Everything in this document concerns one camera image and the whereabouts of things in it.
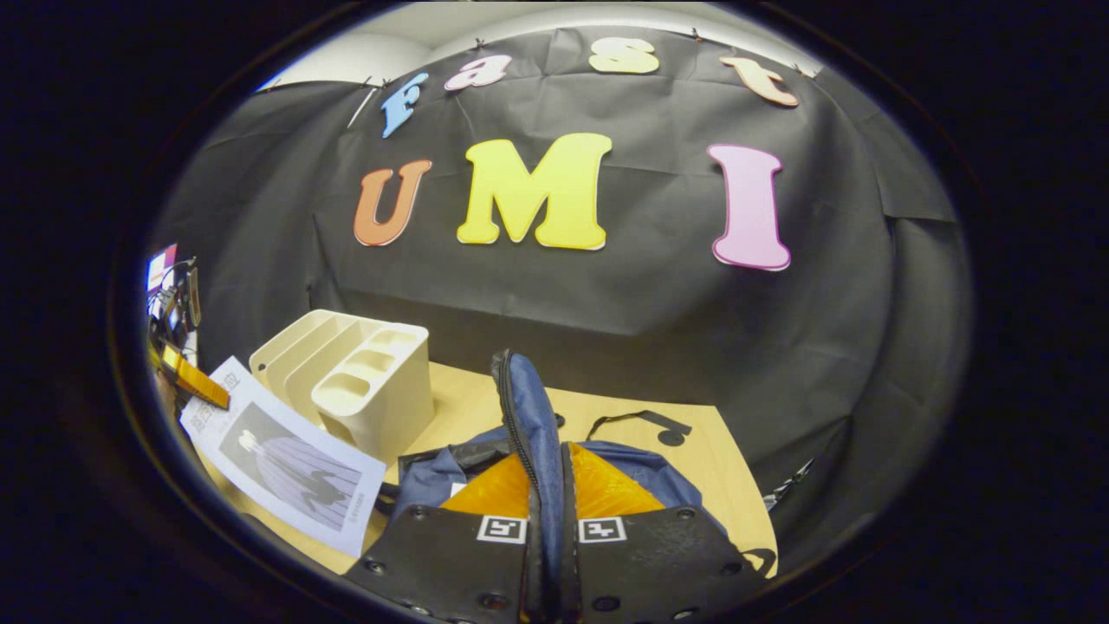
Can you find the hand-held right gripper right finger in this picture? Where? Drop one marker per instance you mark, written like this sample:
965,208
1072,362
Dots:
658,563

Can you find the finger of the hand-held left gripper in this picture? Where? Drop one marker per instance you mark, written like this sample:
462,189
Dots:
199,381

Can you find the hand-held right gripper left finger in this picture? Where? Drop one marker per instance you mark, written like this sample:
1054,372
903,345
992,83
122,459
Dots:
442,563

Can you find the white book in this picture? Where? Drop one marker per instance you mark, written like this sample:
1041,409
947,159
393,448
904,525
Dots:
457,490

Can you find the grey book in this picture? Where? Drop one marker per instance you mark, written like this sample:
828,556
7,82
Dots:
286,468

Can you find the cream plastic bookshelf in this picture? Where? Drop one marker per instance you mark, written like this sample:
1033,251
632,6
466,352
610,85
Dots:
381,416

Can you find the blue schoolbag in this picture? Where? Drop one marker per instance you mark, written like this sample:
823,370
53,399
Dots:
528,407

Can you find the computer monitor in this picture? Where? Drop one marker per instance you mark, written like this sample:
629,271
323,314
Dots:
160,264

